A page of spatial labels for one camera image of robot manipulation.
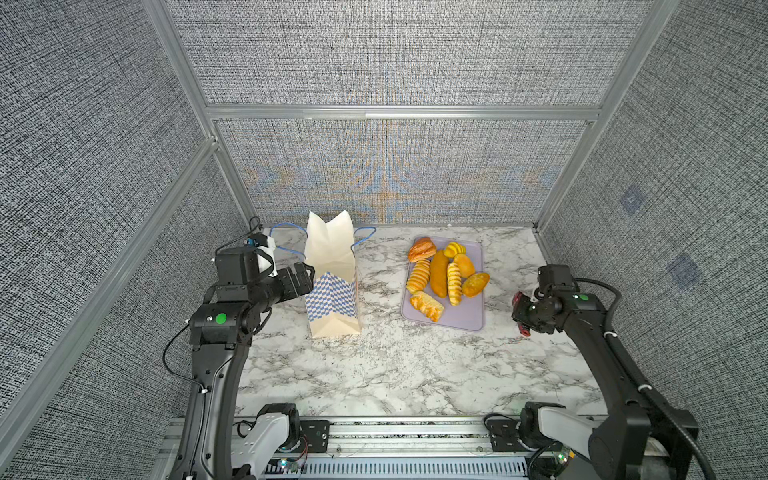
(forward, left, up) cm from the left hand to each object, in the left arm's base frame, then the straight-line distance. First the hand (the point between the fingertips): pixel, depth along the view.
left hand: (302, 270), depth 68 cm
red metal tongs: (-11, -53, -14) cm, 55 cm away
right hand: (-2, -56, -18) cm, 59 cm away
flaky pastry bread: (+4, -32, -26) cm, 42 cm away
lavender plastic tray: (+3, -47, -31) cm, 56 cm away
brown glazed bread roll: (+27, -34, -26) cm, 51 cm away
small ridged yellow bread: (+25, -44, -24) cm, 56 cm away
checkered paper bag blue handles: (+22, -2, -19) cm, 29 cm away
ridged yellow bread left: (+16, -31, -27) cm, 45 cm away
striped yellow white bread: (+10, -42, -25) cm, 50 cm away
